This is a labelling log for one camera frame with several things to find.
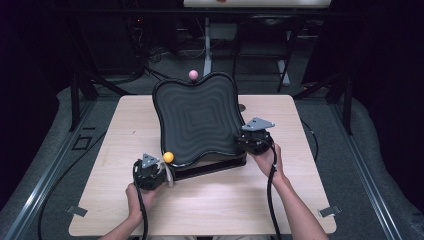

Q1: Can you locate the black floor cable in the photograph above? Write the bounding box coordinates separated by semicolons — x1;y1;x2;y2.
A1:
37;132;108;240

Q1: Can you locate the white cleaning cloth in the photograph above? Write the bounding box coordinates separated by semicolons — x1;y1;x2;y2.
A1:
159;161;175;188

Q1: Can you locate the black chair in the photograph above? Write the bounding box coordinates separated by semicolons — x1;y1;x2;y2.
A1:
231;14;303;94

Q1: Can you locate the white desk leg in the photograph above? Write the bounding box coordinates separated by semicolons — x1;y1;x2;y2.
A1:
202;18;213;77
277;59;292;87

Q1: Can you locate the person's right hand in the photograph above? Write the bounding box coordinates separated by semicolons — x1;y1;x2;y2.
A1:
249;143;288;187

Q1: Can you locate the aluminium floor rail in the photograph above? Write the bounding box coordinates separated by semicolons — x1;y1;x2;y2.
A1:
3;99;98;240
329;99;404;240

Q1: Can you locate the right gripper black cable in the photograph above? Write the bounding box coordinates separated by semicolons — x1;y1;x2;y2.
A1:
264;143;284;240

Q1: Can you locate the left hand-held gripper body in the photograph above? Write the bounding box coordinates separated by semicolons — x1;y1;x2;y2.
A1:
132;153;168;192

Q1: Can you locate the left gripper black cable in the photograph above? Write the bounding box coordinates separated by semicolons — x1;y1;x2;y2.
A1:
133;163;149;240

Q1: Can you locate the bundle of cables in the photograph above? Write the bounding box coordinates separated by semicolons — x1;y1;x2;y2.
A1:
126;16;208;96

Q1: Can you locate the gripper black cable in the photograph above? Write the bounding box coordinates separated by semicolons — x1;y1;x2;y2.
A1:
264;143;284;240
133;163;149;240

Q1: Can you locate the thin black cable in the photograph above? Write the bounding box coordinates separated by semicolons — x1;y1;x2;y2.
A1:
300;119;319;162

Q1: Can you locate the black wavy tray stand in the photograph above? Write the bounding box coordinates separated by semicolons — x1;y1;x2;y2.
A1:
152;69;248;183

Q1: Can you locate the person's left hand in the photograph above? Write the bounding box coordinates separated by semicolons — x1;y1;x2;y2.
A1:
124;182;162;224

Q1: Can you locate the black metal stand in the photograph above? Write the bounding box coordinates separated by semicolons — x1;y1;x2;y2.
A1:
68;71;131;133
293;71;354;136

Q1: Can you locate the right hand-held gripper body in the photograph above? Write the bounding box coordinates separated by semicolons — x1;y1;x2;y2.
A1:
237;116;276;157

